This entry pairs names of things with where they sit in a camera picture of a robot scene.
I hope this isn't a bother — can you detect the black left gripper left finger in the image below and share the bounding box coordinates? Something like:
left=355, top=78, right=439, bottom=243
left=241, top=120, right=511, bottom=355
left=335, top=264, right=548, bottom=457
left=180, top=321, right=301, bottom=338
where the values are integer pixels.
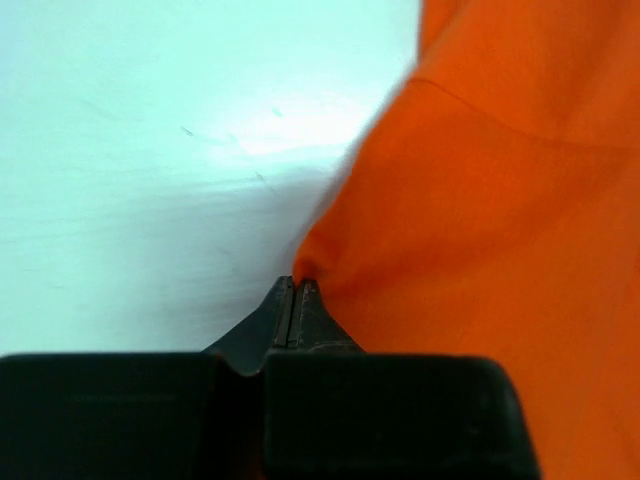
left=1, top=277, right=293, bottom=479

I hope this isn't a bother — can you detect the orange t-shirt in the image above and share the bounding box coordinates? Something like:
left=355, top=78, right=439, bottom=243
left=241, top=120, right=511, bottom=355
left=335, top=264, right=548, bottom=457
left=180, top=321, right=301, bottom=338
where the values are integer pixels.
left=293, top=1, right=639, bottom=479

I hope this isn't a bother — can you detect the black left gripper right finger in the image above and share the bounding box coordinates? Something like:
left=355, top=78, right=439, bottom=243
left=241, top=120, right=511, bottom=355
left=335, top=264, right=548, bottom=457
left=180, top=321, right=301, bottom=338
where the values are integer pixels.
left=262, top=281, right=542, bottom=479

